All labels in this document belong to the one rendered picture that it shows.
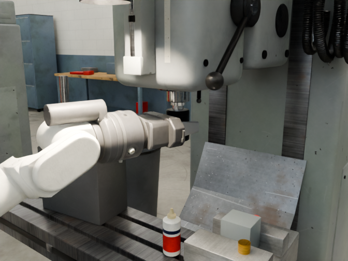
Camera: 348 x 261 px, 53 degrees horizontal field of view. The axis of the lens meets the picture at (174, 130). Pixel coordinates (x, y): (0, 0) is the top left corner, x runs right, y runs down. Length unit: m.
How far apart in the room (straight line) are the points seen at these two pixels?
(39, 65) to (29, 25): 0.80
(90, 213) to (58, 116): 0.46
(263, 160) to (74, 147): 0.63
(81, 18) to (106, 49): 0.94
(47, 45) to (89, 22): 1.16
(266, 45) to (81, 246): 0.61
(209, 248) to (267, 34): 0.43
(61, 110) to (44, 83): 7.44
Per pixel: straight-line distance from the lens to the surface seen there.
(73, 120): 0.58
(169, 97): 0.68
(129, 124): 0.60
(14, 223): 1.12
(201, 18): 0.58
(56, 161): 0.54
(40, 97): 7.97
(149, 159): 2.62
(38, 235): 1.02
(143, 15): 0.59
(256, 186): 1.03
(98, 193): 0.93
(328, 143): 0.98
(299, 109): 0.98
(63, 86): 1.00
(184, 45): 0.57
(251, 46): 0.73
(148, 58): 0.59
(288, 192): 1.00
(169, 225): 0.79
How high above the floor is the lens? 1.39
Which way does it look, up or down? 14 degrees down
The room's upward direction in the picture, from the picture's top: straight up
